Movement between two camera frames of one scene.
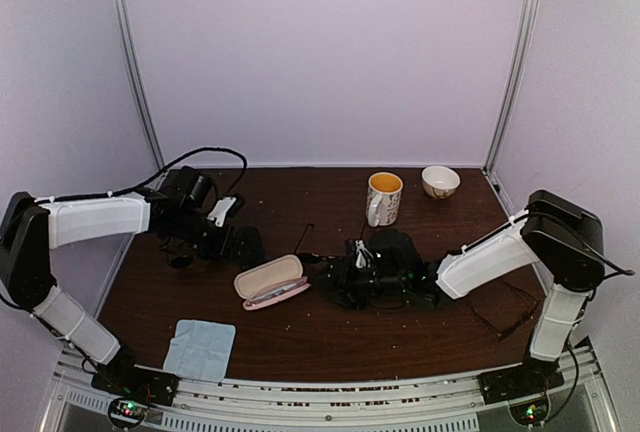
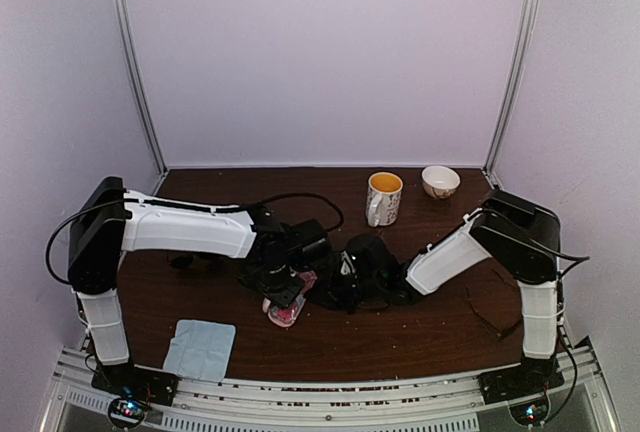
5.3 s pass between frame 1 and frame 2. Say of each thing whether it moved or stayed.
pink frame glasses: moved
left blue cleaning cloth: stayed
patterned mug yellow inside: stayed
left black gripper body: moved
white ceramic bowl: stayed
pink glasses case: moved
